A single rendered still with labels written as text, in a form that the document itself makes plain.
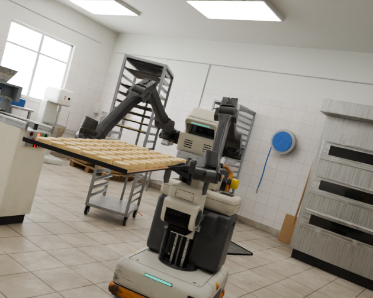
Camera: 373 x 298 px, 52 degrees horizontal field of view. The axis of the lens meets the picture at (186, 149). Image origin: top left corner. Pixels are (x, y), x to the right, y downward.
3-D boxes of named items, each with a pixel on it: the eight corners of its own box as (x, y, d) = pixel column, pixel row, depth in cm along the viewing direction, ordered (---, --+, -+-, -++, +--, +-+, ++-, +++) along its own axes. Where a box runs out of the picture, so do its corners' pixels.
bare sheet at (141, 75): (160, 77, 416) (160, 76, 416) (125, 68, 419) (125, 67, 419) (167, 86, 476) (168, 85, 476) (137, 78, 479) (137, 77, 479)
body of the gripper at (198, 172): (186, 185, 149) (202, 188, 152) (193, 159, 148) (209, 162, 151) (179, 181, 155) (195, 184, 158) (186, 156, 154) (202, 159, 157)
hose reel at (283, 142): (281, 200, 606) (300, 133, 603) (277, 200, 594) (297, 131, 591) (258, 193, 630) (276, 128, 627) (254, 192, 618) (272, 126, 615)
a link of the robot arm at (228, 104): (241, 92, 187) (220, 90, 190) (236, 115, 181) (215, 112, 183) (242, 140, 225) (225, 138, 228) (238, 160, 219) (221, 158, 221)
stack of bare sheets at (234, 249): (229, 242, 478) (230, 240, 478) (252, 255, 446) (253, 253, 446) (192, 240, 442) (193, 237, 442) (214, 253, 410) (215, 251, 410)
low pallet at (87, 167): (66, 164, 756) (67, 158, 755) (95, 167, 822) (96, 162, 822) (108, 181, 690) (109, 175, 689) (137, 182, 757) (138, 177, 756)
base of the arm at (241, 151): (245, 149, 233) (226, 144, 237) (245, 141, 227) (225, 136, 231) (240, 160, 228) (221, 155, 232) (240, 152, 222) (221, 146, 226)
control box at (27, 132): (21, 145, 319) (25, 129, 319) (42, 148, 341) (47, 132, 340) (24, 146, 317) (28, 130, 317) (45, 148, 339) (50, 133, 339)
